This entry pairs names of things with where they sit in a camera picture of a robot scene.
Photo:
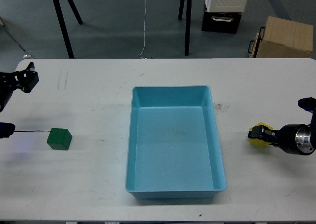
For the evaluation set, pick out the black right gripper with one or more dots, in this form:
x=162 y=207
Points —
x=285 y=137

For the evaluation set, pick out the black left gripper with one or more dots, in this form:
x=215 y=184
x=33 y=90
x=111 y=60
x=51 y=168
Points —
x=25 y=80

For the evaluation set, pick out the yellow wooden cube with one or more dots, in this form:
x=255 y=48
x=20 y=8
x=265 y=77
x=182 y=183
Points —
x=257 y=142

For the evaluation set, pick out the green wooden cube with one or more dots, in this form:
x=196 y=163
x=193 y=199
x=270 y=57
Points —
x=59 y=139

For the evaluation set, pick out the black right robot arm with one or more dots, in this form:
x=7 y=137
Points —
x=297 y=139

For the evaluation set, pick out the light blue plastic bin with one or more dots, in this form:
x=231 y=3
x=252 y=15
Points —
x=173 y=147

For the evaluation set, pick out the black right table legs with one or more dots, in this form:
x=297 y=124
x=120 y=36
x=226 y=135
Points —
x=188 y=5

